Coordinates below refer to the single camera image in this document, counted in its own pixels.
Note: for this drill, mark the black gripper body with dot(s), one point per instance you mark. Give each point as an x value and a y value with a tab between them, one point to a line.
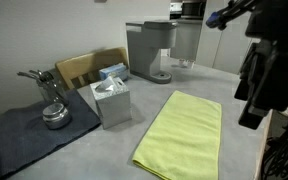
274	76

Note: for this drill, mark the yellow microfibre towel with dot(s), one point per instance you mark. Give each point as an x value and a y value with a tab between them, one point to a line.
184	133

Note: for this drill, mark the white cabinet doors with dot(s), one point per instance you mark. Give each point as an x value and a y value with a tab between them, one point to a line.
224	46

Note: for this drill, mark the small cup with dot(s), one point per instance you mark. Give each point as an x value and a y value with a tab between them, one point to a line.
191	63
182	62

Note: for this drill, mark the grey counter cabinet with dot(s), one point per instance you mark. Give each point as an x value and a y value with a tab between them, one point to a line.
187	40

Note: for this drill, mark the microwave oven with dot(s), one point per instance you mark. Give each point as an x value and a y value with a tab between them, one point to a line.
193	9

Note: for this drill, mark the small white appliance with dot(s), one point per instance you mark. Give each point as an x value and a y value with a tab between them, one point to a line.
175	10

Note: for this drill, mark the grey coffee machine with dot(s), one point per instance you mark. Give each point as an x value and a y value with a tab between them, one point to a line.
144	50

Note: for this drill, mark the blue cardboard box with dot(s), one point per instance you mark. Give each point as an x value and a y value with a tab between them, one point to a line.
114	71

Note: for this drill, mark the grey tissue box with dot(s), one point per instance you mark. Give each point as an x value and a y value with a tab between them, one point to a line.
114	106

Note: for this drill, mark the white tissue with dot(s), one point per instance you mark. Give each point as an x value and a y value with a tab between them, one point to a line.
106	85

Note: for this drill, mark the glass jar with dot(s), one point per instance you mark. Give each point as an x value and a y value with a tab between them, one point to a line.
54	91

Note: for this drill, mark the round steel container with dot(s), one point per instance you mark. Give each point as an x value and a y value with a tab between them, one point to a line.
55	116

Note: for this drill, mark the dark blue cloth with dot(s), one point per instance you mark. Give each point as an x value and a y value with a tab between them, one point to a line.
20	136

